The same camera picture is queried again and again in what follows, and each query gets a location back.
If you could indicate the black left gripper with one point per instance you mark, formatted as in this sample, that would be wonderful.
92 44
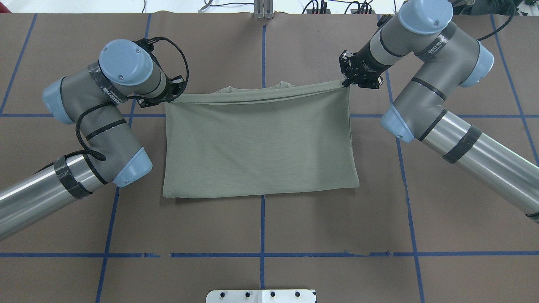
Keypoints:
169 89

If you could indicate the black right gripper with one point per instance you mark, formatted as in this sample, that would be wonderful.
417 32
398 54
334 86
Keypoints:
363 67

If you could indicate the olive green long-sleeve shirt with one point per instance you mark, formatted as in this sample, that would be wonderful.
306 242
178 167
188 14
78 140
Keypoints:
238 142

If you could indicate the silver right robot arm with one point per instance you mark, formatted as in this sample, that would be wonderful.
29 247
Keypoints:
451 59

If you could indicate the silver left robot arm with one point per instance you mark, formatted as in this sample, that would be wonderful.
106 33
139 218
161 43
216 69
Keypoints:
110 152

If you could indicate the aluminium frame post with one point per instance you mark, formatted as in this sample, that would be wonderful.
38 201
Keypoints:
263 9

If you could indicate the white metal pedestal base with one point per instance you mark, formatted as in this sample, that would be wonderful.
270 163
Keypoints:
262 296

